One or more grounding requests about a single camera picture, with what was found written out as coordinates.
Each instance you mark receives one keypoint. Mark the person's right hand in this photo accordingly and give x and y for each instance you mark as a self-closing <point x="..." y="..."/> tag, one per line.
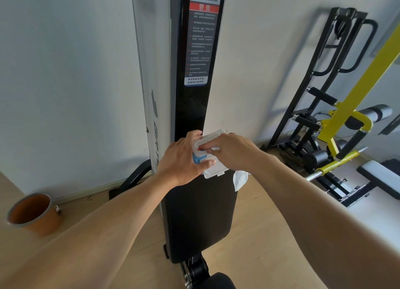
<point x="237" y="154"/>

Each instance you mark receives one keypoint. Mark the person's left hand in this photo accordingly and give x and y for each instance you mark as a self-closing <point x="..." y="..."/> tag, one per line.
<point x="179" y="163"/>

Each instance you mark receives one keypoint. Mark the white wet wipe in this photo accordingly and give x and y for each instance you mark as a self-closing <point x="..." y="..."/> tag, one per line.
<point x="240" y="181"/>

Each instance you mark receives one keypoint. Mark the white blue wet wipe pack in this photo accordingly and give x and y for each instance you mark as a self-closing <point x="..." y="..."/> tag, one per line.
<point x="214" y="171"/>

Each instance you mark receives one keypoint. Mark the yellow fitness equipment arm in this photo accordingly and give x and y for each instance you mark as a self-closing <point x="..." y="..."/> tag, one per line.
<point x="359" y="92"/>

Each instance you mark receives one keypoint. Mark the person's left forearm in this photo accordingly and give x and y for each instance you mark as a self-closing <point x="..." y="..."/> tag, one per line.
<point x="93" y="245"/>

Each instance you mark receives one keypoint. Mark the person's right forearm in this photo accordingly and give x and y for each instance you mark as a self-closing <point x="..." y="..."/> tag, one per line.
<point x="318" y="223"/>

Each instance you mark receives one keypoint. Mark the black padded bench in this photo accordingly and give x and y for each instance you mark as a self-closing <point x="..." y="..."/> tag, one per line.
<point x="200" y="217"/>

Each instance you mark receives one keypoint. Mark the small black foam roller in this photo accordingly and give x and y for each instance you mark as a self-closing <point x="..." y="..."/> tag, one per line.
<point x="316" y="160"/>

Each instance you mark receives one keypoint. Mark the yellow leg developer bar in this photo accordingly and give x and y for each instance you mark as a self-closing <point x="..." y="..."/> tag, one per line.
<point x="339" y="163"/>

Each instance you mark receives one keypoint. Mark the black red warning label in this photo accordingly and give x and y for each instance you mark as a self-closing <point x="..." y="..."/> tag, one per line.
<point x="201" y="42"/>

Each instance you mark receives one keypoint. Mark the large black foam roller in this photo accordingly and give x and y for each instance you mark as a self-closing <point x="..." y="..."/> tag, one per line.
<point x="375" y="113"/>

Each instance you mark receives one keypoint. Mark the grey padded seat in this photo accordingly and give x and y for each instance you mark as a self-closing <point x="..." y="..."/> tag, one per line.
<point x="379" y="176"/>

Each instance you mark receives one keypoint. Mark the orange bucket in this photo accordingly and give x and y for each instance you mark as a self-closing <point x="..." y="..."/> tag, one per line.
<point x="40" y="221"/>

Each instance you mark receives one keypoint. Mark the black metal rack frame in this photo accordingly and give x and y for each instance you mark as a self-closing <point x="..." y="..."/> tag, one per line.
<point x="304" y="79"/>

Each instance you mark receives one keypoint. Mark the black bench base frame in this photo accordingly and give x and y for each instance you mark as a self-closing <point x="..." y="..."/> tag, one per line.
<point x="356" y="195"/>

